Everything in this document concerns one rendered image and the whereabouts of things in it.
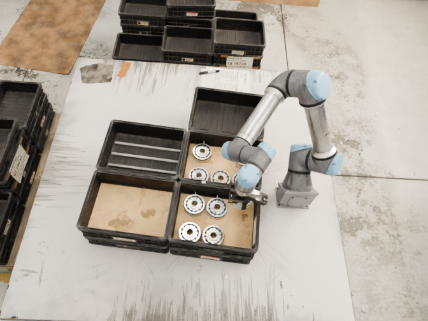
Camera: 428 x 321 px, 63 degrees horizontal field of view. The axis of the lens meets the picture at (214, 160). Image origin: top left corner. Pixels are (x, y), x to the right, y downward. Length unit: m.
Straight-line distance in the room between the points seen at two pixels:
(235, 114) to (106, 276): 1.09
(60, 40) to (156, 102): 1.82
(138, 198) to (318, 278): 0.96
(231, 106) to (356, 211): 1.36
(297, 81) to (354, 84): 2.22
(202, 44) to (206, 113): 1.16
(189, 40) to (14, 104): 1.43
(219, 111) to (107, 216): 0.85
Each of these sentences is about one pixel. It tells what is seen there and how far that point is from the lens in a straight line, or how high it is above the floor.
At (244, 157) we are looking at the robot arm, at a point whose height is 1.30.
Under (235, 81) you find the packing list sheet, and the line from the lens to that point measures 2.39.
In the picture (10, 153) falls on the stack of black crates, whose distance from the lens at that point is 2.48.
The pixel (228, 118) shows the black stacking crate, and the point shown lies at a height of 0.83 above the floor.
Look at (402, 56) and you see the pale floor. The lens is 4.22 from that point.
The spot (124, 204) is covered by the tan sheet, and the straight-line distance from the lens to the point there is 1.77.
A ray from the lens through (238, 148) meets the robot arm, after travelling 1.37.
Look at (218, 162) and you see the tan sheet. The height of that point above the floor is 0.83.
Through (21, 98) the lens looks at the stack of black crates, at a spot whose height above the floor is 0.38.
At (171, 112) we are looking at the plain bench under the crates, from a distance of 2.20.
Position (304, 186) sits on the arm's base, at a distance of 1.80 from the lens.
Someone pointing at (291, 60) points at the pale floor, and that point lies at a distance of 3.68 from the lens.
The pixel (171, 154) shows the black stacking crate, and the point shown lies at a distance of 1.88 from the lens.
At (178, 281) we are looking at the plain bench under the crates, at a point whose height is 0.70.
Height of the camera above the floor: 2.43
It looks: 59 degrees down
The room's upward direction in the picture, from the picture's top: 7 degrees clockwise
